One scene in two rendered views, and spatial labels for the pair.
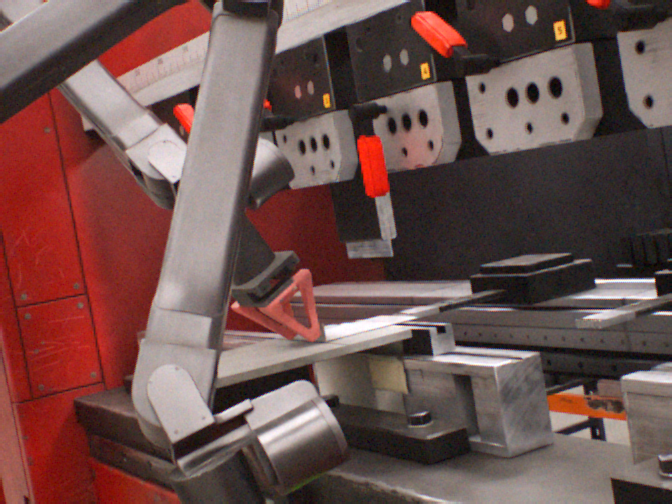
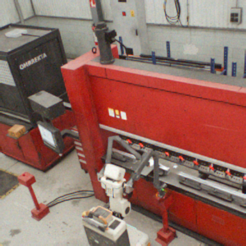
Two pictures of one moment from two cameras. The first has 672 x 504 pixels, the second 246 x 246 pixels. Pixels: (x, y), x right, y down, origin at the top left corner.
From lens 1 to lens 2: 3.79 m
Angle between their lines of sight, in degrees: 35
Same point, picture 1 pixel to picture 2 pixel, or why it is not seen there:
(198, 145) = (155, 168)
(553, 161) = not seen: hidden behind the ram
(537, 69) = (175, 157)
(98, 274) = (102, 143)
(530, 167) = not seen: hidden behind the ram
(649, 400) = (180, 176)
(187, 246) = (156, 176)
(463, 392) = (163, 170)
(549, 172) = not seen: hidden behind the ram
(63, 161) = (98, 131)
